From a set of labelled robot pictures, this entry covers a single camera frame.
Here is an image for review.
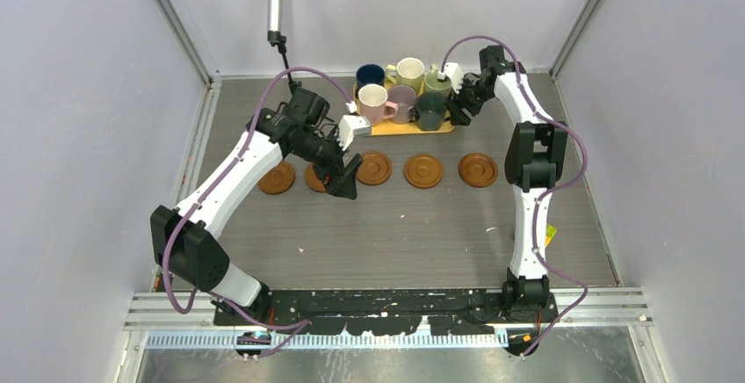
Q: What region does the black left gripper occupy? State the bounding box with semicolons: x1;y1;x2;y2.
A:
292;126;362;199

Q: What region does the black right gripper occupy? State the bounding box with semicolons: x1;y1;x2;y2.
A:
442;73;492;126

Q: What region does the dark green mug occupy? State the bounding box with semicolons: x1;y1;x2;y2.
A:
411;92;448;132

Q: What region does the brown wooden coaster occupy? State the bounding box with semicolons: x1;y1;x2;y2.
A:
356;151;393;185
257;161;296;195
458;153;498;188
304;163;326;193
403;154;444;189

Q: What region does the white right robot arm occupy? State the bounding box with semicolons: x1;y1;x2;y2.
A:
438;45;568;322

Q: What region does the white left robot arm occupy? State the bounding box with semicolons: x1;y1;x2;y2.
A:
150;89;372;325

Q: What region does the light green mug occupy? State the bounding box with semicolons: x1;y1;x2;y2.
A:
423;64;452;98

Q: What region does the mauve mug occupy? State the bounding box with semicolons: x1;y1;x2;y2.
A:
388;84;417;124

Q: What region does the yellow serving tray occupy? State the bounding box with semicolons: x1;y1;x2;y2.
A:
352;79;455;137

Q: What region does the yellow cream mug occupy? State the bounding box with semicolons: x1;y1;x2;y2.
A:
385;57;425;93

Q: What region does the pink mug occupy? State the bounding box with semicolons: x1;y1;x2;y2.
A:
358;83;399;126

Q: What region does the navy blue mug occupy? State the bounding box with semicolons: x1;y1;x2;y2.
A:
355;63;387;93

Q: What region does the multicolour toy brick block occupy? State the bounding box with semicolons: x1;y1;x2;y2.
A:
545;224;558;247

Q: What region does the black tripod stand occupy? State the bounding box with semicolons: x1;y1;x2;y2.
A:
267;0;290;69

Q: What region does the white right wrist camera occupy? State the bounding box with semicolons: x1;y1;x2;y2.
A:
438;61;464;93

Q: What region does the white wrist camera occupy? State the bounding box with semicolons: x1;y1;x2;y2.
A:
438;61;464;93
337;114;372;151

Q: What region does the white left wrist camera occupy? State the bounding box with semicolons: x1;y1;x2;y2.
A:
337;114;372;151

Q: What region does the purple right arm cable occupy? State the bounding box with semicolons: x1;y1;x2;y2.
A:
440;35;589;359

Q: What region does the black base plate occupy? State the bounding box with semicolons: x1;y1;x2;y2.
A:
214;288;558;336

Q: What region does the aluminium frame rail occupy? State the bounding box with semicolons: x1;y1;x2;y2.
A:
124;287;653;353

